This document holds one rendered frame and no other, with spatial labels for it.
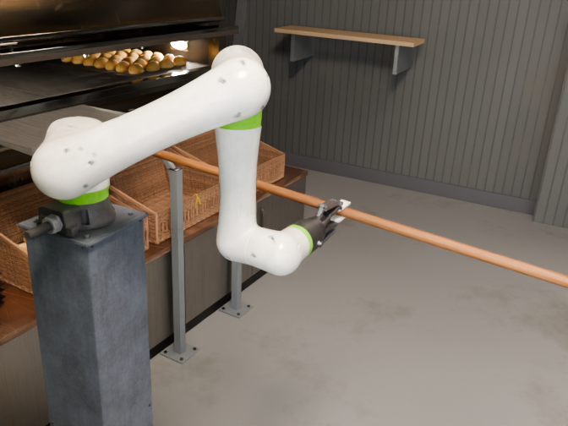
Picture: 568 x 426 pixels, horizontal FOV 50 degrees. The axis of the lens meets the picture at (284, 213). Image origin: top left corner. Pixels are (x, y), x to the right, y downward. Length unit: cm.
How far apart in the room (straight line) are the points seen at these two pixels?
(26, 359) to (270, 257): 122
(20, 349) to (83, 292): 90
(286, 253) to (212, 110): 42
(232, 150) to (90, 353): 62
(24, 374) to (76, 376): 77
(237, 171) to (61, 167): 41
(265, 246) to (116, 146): 44
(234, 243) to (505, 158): 383
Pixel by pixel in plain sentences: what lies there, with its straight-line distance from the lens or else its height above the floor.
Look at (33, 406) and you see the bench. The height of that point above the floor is 22.
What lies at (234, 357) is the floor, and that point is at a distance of 306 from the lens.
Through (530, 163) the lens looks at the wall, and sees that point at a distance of 513.
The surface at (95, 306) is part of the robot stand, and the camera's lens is 153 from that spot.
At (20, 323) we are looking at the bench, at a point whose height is 58.
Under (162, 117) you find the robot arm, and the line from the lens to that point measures 125.
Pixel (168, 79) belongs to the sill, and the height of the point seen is 117.
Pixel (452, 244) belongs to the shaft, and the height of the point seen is 112.
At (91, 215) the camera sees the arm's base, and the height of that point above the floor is 123.
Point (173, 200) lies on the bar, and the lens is 269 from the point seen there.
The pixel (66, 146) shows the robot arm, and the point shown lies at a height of 144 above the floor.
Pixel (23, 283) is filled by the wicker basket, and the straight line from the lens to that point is 255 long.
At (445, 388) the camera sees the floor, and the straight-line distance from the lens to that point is 303.
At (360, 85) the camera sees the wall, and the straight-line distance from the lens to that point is 530.
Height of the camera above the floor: 182
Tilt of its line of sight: 23 degrees down
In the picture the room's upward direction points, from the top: 3 degrees clockwise
